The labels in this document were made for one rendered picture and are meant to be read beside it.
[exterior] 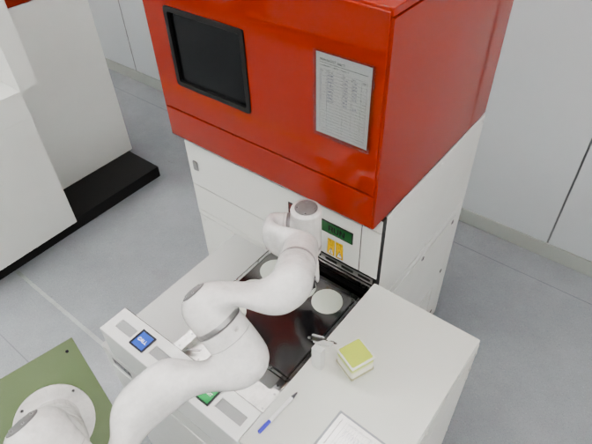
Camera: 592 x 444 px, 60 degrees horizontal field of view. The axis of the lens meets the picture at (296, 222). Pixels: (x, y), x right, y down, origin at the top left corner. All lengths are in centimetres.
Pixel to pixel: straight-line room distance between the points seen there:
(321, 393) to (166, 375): 49
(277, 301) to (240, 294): 8
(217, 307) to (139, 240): 230
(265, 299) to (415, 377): 57
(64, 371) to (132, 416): 46
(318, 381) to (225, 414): 25
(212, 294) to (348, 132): 52
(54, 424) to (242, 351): 36
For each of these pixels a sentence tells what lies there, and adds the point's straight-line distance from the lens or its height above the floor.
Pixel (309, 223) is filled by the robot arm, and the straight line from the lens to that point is 134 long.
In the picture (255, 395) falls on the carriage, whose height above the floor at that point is 88.
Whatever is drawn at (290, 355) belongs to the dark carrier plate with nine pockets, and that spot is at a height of 90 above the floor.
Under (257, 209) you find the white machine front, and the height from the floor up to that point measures 101.
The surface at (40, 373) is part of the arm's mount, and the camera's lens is 149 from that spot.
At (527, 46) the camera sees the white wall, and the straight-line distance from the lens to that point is 271.
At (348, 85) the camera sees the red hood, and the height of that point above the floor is 163.
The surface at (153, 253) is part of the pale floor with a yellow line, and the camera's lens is 317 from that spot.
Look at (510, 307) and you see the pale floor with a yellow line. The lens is 295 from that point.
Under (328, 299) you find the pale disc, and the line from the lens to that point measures 165.
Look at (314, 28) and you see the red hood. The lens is 121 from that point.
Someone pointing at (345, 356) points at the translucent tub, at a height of 103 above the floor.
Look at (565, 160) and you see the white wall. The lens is 290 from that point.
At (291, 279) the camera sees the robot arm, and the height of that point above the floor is 142.
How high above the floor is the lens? 220
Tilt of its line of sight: 43 degrees down
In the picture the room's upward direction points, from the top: 2 degrees counter-clockwise
